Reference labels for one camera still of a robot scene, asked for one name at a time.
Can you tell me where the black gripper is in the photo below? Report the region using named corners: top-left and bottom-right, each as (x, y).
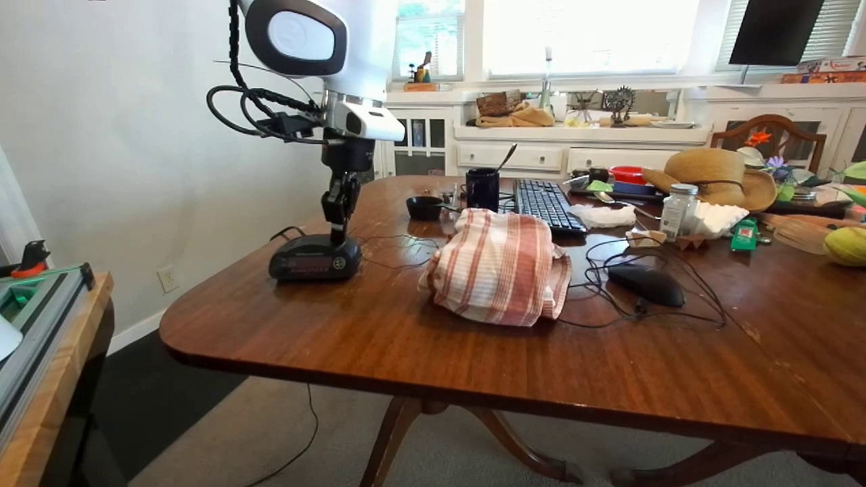
top-left (323, 138), bottom-right (376, 245)

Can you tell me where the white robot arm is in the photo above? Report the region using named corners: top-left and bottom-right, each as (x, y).
top-left (241, 0), bottom-right (404, 245)

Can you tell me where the black alarm clock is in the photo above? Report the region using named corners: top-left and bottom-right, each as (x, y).
top-left (269, 234), bottom-right (361, 282)

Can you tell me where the small black bowl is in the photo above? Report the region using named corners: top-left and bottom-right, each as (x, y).
top-left (407, 195), bottom-right (444, 222)

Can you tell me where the clear shot glass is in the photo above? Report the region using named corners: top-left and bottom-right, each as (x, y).
top-left (442, 205), bottom-right (460, 234)

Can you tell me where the black mug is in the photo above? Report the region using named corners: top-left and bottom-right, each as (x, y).
top-left (467, 167), bottom-right (499, 211)

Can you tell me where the red striped folded cloth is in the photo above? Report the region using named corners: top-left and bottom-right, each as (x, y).
top-left (419, 209), bottom-right (572, 326)

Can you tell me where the black computer keyboard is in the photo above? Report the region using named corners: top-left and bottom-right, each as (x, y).
top-left (514, 178), bottom-right (588, 239)

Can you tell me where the white sideboard cabinet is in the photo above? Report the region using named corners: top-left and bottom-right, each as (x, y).
top-left (375, 84), bottom-right (866, 178)

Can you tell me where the red bowl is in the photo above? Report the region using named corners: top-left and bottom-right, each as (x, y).
top-left (611, 164), bottom-right (647, 184)

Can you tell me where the wooden side stand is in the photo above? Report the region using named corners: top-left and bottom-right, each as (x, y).
top-left (0, 262), bottom-right (115, 487)

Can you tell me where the black computer mouse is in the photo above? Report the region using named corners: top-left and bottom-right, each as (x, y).
top-left (606, 262), bottom-right (684, 309)

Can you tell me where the straw hat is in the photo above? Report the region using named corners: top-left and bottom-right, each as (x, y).
top-left (644, 149), bottom-right (778, 211)

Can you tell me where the wooden dining chair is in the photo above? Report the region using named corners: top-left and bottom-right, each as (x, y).
top-left (710, 114), bottom-right (825, 171)

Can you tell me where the yellow fruit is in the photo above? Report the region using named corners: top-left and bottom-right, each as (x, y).
top-left (823, 228), bottom-right (866, 268)

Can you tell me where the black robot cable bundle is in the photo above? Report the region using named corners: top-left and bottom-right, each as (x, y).
top-left (203, 0), bottom-right (331, 147)

